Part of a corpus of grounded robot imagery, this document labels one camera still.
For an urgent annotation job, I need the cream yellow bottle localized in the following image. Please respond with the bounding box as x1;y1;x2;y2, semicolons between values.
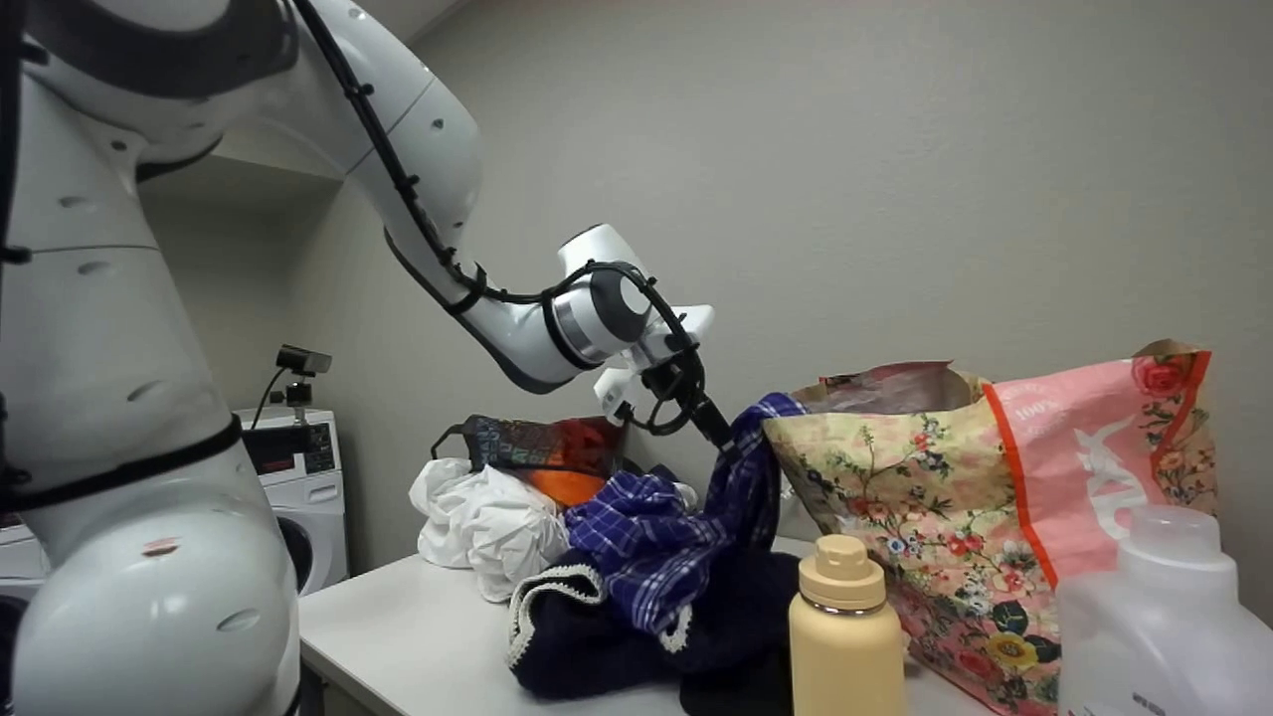
787;534;903;716

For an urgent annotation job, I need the black camera on stand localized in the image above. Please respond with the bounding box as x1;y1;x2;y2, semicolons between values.
254;343;331;416

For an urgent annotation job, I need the orange cloth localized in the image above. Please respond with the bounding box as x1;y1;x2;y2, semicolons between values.
530;469;605;509

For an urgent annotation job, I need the translucent white plastic jug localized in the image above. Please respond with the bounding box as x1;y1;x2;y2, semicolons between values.
1054;504;1273;716

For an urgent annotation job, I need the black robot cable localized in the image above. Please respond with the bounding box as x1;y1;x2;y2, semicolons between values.
292;0;708;441

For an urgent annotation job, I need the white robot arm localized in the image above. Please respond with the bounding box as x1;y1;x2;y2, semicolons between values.
0;0;705;716

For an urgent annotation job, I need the navy knit cloth white trim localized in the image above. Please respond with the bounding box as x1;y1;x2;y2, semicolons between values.
500;453;805;716

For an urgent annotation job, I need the blue white plaid cloth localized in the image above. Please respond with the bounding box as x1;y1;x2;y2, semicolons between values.
566;392;805;631

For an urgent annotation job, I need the white crumpled cloth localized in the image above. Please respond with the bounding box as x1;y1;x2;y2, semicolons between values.
410;459;570;606

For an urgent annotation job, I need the floral pink bag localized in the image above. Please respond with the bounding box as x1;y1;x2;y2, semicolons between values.
765;343;1222;716

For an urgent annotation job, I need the white washing machine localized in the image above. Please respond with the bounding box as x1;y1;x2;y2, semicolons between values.
0;400;354;599

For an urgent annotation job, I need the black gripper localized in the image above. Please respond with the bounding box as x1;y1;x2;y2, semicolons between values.
640;355;730;444

